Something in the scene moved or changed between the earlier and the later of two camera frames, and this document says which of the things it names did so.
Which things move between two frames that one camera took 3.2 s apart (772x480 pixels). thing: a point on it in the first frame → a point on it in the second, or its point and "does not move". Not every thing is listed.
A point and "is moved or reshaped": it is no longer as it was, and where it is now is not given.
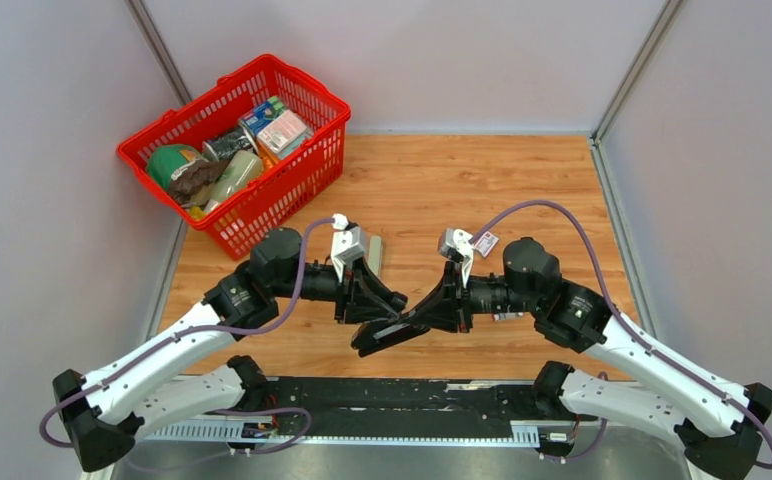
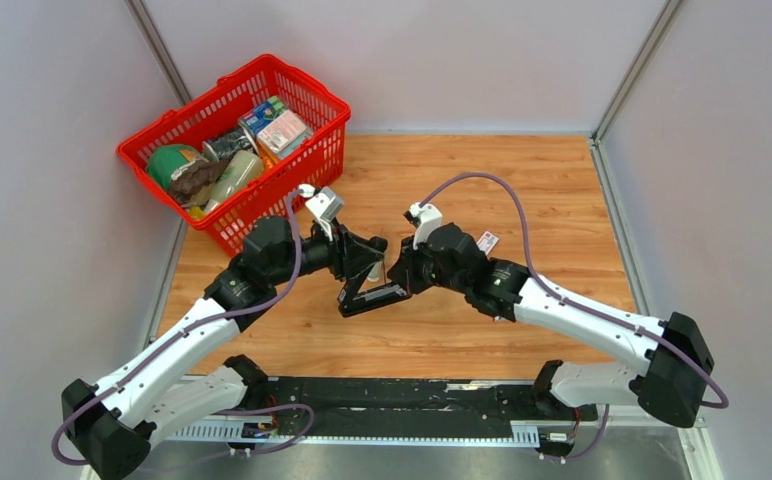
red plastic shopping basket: (286, 194) does not move
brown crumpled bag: (186, 180) does not move
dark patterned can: (220, 146) does not move
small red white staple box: (486, 244) does not move
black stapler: (373, 337) is moved or reshaped
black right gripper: (448, 309) → (403, 271)
